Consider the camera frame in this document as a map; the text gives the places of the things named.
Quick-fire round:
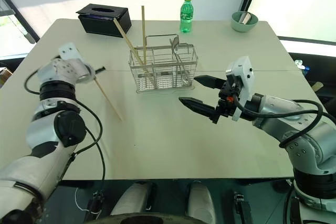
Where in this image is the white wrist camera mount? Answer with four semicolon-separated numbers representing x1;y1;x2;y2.
225;56;256;122
58;42;85;62

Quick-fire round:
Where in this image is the cardboard box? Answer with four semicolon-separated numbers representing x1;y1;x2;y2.
0;67;13;88

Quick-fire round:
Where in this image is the black door frame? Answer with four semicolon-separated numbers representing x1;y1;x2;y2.
0;0;40;44

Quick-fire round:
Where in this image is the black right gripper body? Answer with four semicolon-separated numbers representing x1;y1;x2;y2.
215;78;239;120

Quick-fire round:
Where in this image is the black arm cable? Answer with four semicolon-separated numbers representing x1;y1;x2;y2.
230;94;324;148
24;70;106;183

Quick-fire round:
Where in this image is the green plastic soda bottle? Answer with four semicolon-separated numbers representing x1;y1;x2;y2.
179;0;194;34

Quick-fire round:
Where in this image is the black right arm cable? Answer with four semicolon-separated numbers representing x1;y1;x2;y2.
230;94;324;148

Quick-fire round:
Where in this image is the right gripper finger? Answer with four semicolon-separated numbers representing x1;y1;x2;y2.
178;97;221;125
194;74;227;90

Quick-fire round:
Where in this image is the wooden chopstick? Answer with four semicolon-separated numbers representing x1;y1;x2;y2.
92;76;124;122
141;5;148;76
113;18;151;78

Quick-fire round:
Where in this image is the white robot leg cover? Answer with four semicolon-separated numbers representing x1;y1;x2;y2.
187;180;216;224
109;181;153;217

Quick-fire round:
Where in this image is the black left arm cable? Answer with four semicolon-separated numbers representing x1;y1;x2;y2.
24;70;106;183

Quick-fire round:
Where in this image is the pale green bowl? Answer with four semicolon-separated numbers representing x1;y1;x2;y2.
230;10;259;34

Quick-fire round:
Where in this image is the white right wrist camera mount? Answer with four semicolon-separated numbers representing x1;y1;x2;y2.
225;56;256;122

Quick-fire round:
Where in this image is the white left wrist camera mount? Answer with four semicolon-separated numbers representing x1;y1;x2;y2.
58;42;85;62

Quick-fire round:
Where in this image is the clear plastic bottle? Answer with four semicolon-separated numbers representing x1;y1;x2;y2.
293;59;312;72

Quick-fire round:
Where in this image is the metal spoon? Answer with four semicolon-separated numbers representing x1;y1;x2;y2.
172;35;188;79

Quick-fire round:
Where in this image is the dark rounded robot waist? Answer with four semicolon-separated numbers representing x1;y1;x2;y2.
86;211;211;224

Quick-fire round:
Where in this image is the metal fork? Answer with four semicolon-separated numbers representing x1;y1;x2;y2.
169;37;184;78

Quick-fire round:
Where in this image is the black tissue box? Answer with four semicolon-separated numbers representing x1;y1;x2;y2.
76;3;132;39

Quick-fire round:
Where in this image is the metal piece in bowl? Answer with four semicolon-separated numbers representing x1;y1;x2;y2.
237;11;253;24

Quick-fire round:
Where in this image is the metal wire basket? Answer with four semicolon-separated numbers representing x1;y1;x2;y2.
128;34;198;94

